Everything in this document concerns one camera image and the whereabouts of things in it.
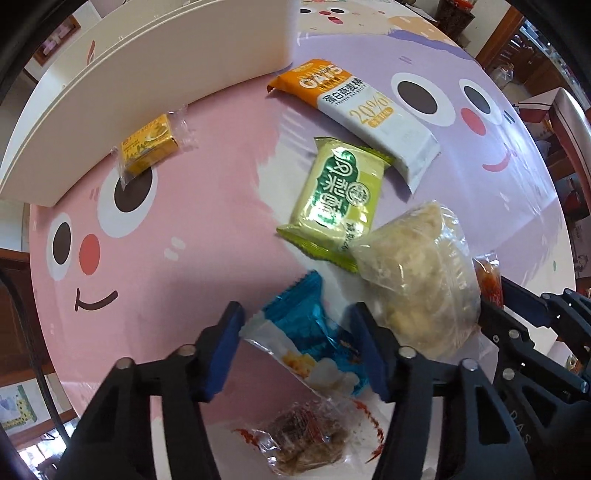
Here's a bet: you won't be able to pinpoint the blue snack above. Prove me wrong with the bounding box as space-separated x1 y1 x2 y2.
239 271 369 397

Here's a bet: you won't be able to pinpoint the green rice cake packet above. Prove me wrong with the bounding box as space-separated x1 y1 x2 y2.
276 137 392 273

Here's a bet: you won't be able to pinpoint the small orange red snack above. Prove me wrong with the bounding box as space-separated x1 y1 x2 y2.
473 251 504 307

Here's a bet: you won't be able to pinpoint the orange white oats bar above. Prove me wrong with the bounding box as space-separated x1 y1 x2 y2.
267 59 441 192

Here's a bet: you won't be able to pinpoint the white plastic storage bin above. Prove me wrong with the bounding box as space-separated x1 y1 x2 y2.
1 1 298 207

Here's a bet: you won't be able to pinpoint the small yellow cube snack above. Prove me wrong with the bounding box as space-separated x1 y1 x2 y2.
111 105 197 190

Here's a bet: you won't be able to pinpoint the clear bag puffed snacks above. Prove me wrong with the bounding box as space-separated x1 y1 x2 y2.
349 201 481 360

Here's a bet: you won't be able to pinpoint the brown nut cluster packet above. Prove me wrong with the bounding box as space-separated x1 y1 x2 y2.
232 397 386 477

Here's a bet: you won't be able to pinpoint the cartoon monster tablecloth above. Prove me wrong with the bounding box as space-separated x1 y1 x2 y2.
27 0 576 480

